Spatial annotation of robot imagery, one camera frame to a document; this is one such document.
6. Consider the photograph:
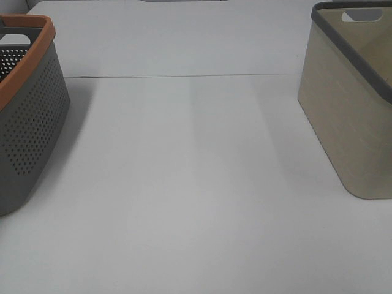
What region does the beige basket grey rim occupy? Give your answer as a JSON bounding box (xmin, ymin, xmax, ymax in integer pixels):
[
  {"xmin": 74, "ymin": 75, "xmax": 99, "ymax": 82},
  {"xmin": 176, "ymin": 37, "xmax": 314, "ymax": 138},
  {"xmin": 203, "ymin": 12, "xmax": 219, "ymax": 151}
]
[{"xmin": 298, "ymin": 1, "xmax": 391, "ymax": 200}]

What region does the grey perforated basket orange rim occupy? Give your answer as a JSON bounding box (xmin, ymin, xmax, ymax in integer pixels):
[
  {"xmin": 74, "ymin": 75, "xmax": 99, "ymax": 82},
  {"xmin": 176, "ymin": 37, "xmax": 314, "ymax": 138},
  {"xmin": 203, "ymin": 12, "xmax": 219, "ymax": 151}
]
[{"xmin": 1, "ymin": 14, "xmax": 70, "ymax": 216}]

